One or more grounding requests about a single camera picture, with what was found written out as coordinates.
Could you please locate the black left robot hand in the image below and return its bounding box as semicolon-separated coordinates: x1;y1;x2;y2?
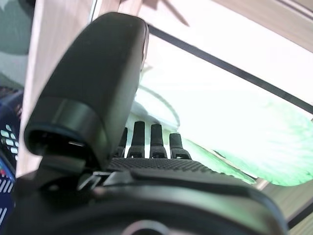
0;11;289;235

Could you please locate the blue plastic shopping basket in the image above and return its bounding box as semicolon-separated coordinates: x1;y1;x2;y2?
0;84;25;222

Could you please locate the green white napa cabbage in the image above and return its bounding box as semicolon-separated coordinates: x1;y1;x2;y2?
133;66;313;188

